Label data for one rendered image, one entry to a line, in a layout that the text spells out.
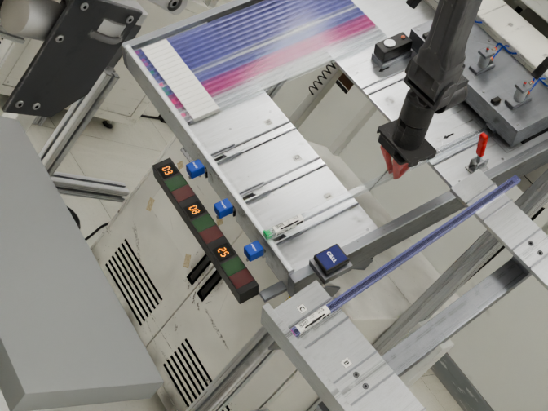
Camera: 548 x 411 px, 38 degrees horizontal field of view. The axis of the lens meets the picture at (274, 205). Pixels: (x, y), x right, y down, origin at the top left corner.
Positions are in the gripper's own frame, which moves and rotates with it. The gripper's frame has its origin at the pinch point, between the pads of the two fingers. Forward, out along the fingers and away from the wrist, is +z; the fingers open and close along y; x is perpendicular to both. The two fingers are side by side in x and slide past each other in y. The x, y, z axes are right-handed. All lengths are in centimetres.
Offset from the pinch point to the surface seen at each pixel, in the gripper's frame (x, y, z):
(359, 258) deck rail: 14.6, -10.2, 6.5
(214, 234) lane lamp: 35.3, 7.4, 7.3
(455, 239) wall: -114, 45, 143
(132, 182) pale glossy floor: 3, 107, 112
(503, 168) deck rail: -19.1, -9.8, -1.7
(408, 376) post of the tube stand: 21.2, -33.5, 7.1
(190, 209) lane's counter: 36.3, 14.5, 7.5
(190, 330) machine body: 31, 18, 61
